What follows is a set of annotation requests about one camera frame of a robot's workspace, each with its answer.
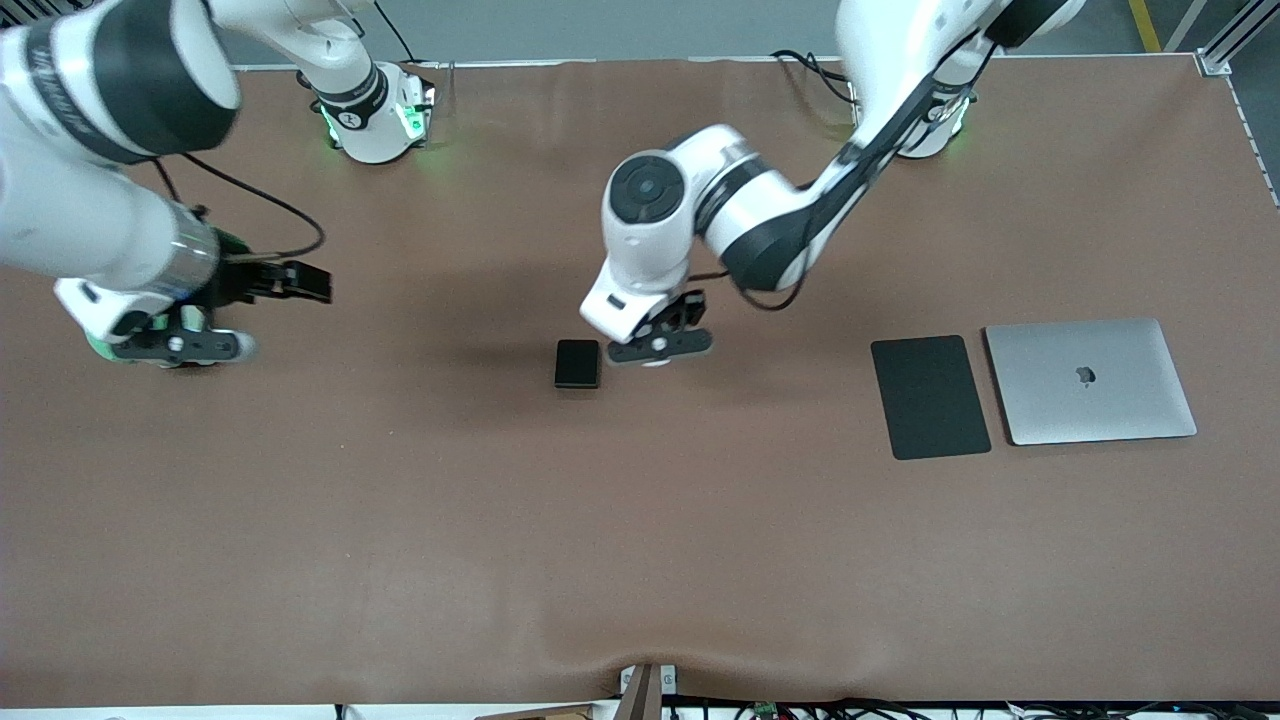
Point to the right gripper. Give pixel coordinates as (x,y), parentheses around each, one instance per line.
(240,280)

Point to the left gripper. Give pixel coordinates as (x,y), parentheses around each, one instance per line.
(688,305)

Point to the black phone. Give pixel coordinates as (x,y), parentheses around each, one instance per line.
(577,364)

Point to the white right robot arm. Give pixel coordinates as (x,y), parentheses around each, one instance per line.
(80,200)

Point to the black mouse pad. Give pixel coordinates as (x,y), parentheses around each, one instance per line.
(930,400)

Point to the brown table cover mat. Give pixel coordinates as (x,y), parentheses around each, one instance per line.
(640,550)

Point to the silver laptop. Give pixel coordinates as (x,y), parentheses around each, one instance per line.
(1060,400)

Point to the small green circuit board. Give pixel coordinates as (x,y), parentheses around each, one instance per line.
(766,711)

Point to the aluminium frame post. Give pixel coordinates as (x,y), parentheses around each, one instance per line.
(1213,62)

